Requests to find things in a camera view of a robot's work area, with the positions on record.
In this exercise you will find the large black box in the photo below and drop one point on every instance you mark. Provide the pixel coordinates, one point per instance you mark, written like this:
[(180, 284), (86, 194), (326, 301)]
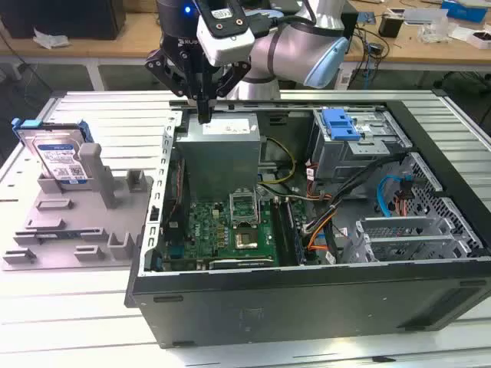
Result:
[(61, 17)]

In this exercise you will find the metal disk bay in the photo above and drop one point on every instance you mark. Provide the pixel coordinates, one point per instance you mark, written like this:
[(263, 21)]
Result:
[(403, 222)]

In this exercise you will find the black desktop computer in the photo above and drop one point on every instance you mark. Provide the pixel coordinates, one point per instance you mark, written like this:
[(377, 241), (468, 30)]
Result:
[(350, 25)]

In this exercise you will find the blue VGA port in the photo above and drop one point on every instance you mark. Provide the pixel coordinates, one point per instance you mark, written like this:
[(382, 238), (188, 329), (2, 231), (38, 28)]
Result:
[(175, 252)]

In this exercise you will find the black graphics card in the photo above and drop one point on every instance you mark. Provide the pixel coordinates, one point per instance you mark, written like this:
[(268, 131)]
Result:
[(241, 263)]

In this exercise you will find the blue plastic drive latch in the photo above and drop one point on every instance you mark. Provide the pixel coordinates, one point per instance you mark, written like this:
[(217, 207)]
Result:
[(339, 135)]

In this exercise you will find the grey power supply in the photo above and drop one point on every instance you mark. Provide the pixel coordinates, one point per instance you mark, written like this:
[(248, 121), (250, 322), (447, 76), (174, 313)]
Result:
[(215, 165)]

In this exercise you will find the blue cardboard box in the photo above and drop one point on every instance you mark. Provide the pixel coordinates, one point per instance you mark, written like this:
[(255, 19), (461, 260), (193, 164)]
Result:
[(460, 8)]

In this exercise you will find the black power adapter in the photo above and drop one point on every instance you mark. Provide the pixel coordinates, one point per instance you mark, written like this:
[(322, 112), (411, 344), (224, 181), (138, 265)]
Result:
[(376, 48)]

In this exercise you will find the white open box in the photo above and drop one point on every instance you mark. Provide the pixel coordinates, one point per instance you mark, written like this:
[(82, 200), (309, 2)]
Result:
[(479, 40)]

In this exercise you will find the white paper sheet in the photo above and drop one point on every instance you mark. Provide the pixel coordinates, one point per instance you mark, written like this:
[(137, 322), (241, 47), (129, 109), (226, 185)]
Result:
[(426, 16)]

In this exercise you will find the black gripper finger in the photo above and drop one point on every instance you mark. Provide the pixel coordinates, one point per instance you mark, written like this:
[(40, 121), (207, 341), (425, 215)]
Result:
[(232, 74), (165, 65)]

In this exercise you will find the black RAM slot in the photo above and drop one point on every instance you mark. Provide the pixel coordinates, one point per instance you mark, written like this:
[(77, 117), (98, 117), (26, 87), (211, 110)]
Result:
[(285, 237), (277, 234)]

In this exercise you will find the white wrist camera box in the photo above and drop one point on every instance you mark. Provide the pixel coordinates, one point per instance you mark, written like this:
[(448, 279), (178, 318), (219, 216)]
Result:
[(230, 46)]

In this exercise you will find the hard disk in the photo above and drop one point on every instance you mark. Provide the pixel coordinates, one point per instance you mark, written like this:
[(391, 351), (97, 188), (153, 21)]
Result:
[(57, 157)]

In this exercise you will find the green motherboard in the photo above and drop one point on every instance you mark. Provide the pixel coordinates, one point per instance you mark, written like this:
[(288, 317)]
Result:
[(207, 230)]

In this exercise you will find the wooden desk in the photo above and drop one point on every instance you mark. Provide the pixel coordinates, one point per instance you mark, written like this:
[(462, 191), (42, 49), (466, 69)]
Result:
[(126, 38)]

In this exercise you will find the clear plastic bag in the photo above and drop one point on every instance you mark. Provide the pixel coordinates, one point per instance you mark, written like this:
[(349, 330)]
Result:
[(437, 32)]

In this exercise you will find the small dark box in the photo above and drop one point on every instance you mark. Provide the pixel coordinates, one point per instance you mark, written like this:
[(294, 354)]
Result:
[(390, 26)]

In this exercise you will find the black case fan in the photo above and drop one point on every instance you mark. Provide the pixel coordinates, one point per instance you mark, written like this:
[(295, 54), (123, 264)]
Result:
[(176, 199)]

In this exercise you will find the CPU socket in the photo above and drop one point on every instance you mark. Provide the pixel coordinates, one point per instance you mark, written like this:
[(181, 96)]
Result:
[(245, 239)]

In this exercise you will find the black PC case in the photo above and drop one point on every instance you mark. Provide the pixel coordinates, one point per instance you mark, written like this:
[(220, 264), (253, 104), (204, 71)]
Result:
[(268, 306)]

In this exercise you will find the grey parts rack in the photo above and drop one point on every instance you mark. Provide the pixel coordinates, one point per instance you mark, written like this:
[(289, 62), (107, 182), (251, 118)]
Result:
[(76, 214)]

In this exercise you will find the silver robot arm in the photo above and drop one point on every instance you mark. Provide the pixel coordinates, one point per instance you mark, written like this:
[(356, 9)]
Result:
[(291, 46)]

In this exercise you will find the crumpled white paper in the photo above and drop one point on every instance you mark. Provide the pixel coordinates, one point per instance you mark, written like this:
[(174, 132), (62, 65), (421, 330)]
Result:
[(51, 38)]

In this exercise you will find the metal optical drive cage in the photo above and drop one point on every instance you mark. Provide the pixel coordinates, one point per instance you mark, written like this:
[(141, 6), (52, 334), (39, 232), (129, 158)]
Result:
[(345, 157)]

